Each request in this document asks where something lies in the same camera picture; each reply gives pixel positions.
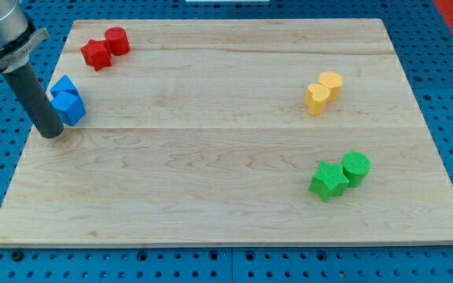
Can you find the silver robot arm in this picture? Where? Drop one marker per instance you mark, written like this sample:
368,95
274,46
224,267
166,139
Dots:
18,36

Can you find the green star block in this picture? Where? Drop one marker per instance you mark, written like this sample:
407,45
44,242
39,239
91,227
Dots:
328,181

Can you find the red star block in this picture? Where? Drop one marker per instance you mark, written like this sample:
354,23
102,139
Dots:
96,54

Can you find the light wooden board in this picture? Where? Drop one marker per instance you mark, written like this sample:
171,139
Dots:
200,137

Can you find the yellow heart block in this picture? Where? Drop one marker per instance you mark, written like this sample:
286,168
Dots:
316,98

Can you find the yellow hexagon block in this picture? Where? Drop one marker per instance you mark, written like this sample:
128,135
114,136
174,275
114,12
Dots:
333,81

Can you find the green cylinder block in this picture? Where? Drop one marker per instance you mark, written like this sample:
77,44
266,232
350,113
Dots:
356,166

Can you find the red cylinder block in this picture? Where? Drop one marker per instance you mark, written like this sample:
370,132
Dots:
117,40

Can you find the blue hexagon block lower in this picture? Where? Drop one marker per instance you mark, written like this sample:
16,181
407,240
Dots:
69,108

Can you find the blue cube block upper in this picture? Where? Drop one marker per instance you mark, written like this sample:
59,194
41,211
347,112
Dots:
64,84

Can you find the dark grey cylindrical pointer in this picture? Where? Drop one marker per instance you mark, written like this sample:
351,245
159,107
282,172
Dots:
29,92

